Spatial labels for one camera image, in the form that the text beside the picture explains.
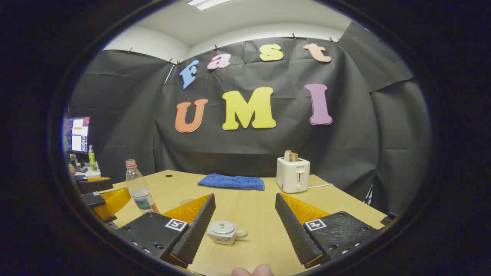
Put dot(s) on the white teacup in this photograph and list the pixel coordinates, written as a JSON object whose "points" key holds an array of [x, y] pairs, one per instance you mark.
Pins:
{"points": [[224, 239]]}

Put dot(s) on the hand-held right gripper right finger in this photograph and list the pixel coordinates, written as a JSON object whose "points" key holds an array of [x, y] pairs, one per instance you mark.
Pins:
{"points": [[293, 230]]}

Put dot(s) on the ceiling light panel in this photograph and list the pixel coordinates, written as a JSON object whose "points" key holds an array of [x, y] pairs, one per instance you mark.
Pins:
{"points": [[207, 3]]}

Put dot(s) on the toast slice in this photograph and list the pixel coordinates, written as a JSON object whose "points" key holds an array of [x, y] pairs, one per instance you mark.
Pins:
{"points": [[290, 155]]}

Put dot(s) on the white toaster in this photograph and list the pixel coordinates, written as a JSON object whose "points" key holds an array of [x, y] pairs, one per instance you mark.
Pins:
{"points": [[292, 175]]}

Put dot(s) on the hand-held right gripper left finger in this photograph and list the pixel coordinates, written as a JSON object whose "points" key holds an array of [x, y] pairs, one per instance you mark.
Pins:
{"points": [[195, 230]]}

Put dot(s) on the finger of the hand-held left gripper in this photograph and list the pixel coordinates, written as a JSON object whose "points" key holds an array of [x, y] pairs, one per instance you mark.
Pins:
{"points": [[94, 186], [113, 201]]}

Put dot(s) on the computer monitor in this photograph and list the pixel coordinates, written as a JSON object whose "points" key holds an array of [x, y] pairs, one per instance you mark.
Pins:
{"points": [[78, 134]]}

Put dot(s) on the blue towel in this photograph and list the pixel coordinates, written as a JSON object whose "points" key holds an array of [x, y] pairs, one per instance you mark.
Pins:
{"points": [[232, 181]]}

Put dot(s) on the silver teacup lid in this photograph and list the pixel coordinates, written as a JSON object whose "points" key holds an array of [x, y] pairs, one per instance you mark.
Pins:
{"points": [[222, 227]]}

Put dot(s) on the clear plastic water bottle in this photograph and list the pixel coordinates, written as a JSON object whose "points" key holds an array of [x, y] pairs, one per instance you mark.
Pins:
{"points": [[140, 191]]}

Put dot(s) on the green bottle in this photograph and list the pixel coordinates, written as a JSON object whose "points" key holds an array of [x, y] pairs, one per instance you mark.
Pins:
{"points": [[92, 159]]}

